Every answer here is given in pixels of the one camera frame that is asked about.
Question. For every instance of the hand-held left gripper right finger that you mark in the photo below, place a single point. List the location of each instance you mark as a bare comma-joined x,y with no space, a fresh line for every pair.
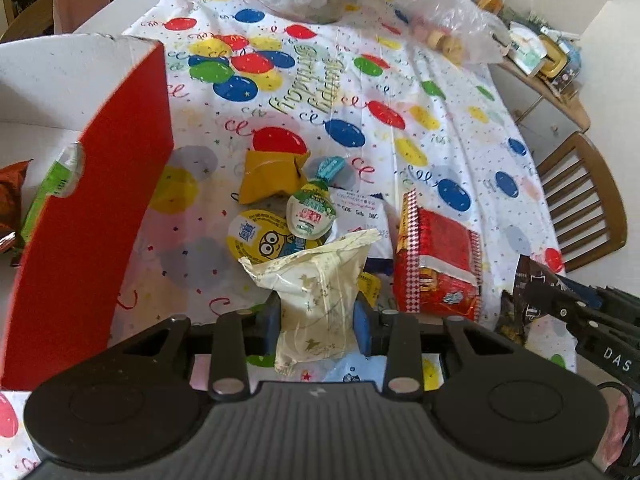
362,330

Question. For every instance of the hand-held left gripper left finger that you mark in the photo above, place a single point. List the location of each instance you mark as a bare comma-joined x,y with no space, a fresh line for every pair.
270,327

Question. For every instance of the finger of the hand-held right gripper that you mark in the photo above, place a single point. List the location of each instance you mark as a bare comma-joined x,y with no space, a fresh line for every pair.
555,302
590,294

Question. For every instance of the dark snack packet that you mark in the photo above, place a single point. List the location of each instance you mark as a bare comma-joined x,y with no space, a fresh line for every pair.
515,317

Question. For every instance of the cream star-print snack packet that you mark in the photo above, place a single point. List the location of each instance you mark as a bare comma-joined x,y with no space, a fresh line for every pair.
312,300

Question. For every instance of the yellow cartoon jelly cup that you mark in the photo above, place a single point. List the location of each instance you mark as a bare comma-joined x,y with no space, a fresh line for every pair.
255,240

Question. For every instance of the white and blue milk packet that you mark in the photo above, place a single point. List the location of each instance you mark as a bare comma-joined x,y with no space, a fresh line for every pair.
365,210

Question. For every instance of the red cardboard box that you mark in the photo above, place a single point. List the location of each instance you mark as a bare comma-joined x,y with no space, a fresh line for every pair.
90,220

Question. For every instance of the small yellow packet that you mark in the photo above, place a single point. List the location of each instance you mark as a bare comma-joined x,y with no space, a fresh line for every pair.
370,287

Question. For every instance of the wooden slatted chair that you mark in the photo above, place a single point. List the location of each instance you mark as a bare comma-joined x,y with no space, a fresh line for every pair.
585,195

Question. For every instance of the red checkered snack packet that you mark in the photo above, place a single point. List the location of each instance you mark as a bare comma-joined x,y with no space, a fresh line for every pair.
440,260

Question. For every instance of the green jelly cup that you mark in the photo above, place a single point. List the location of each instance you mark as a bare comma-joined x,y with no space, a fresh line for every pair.
310,210

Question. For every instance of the yellow snack packet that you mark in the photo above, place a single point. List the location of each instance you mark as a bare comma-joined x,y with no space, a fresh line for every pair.
270,175

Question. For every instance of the teal wrapped candy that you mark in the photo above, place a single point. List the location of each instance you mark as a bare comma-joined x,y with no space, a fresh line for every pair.
329,169

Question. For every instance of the wooden sideboard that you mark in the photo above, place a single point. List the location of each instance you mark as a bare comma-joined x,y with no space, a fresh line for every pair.
545,110

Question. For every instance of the balloon print tablecloth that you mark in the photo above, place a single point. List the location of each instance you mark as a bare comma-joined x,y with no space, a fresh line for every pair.
350,125

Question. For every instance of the yellow container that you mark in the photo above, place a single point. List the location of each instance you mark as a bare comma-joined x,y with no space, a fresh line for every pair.
554,60

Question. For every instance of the green snack packet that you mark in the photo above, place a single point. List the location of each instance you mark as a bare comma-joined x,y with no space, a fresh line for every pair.
52,185

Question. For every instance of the clear plastic bag of cookies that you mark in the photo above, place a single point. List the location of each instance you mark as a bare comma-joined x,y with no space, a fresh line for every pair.
460,30

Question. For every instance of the orange snack packet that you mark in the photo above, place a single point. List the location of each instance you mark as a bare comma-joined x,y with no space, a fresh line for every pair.
11,200

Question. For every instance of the pink cloth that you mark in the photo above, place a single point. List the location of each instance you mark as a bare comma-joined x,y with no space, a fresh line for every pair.
82,0

